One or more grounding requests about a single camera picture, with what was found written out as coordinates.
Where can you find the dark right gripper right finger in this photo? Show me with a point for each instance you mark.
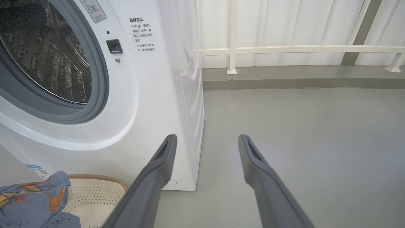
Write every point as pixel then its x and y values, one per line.
pixel 272 196

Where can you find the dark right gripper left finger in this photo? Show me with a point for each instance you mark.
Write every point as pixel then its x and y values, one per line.
pixel 148 190

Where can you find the blue bear print garment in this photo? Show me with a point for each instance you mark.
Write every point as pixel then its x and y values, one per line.
pixel 28 202

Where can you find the white washing machine body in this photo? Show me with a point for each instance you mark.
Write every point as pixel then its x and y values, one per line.
pixel 152 110

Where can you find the black door latch socket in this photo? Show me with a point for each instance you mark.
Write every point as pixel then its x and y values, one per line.
pixel 114 46

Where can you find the stainless steel washing machine drum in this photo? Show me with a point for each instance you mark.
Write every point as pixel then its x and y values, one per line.
pixel 47 63

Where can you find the round drain filter cover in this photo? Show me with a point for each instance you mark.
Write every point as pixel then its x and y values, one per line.
pixel 172 184

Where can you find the white perforated basket brown rim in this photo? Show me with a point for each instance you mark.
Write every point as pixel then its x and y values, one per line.
pixel 95 196

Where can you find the blue energy label sticker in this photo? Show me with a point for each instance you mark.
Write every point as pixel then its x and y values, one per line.
pixel 39 171

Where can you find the white metal railing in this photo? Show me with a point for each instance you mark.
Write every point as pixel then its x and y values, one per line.
pixel 284 50

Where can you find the grey warning label sticker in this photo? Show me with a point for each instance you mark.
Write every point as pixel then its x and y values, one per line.
pixel 93 9

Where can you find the grey slanted post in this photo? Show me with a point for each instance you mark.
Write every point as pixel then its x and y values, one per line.
pixel 360 31

